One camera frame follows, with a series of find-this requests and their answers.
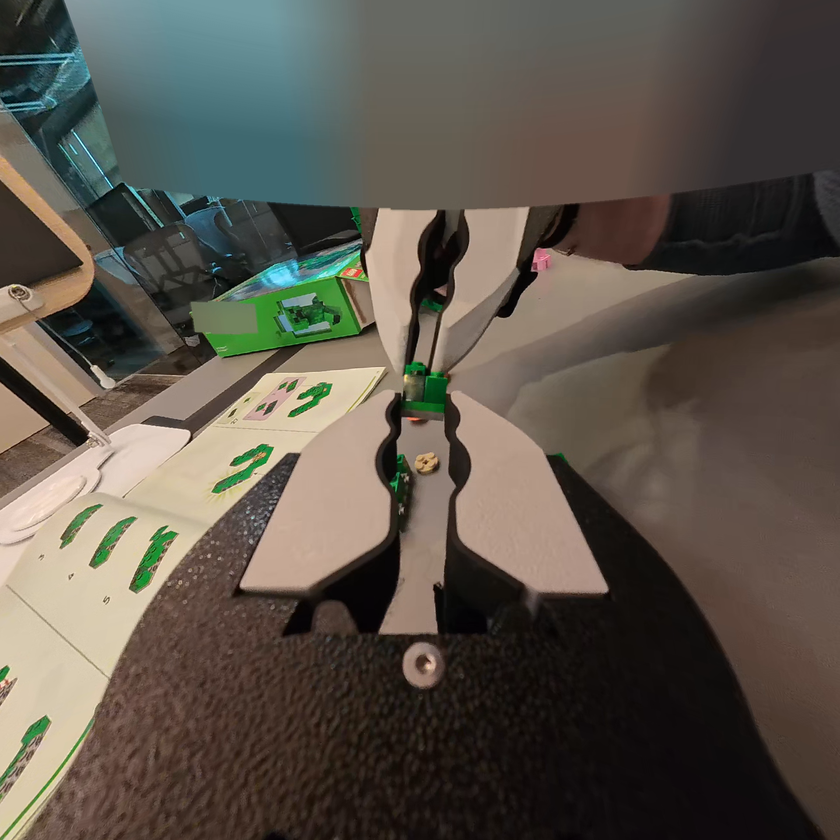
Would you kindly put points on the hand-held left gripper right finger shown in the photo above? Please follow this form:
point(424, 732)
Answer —
point(518, 518)

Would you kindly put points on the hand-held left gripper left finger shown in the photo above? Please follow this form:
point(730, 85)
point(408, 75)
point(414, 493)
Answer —
point(328, 512)

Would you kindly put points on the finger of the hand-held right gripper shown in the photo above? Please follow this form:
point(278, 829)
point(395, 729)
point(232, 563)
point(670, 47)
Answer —
point(390, 275)
point(489, 262)

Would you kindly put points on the green and grey brick assembly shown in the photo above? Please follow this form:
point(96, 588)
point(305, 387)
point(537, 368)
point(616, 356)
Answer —
point(433, 390)

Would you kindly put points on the person's right forearm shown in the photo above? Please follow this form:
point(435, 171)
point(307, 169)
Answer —
point(741, 223)

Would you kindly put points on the grey desk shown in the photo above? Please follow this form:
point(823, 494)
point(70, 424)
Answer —
point(590, 394)

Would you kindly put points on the person's right hand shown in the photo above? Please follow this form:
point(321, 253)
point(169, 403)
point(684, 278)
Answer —
point(617, 229)

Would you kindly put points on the pink brick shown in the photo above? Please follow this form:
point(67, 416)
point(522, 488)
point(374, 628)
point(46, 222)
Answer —
point(541, 261)

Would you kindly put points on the green brick with white marks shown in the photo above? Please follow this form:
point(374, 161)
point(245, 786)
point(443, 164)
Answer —
point(397, 485)

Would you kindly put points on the tan round brick plate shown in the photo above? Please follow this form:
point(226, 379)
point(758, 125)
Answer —
point(429, 463)

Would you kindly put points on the green brick set box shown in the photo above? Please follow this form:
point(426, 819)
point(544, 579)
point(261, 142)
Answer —
point(282, 315)

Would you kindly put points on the white lamp base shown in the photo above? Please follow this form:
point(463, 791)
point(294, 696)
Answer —
point(131, 453)

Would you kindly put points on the black office chair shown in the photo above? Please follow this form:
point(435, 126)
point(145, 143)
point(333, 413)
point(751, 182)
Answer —
point(164, 262)

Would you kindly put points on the brick instruction booklet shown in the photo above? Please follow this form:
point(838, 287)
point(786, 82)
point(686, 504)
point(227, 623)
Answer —
point(85, 590)

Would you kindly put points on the wood framed dark panel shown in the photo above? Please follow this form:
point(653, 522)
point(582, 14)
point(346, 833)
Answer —
point(33, 243)

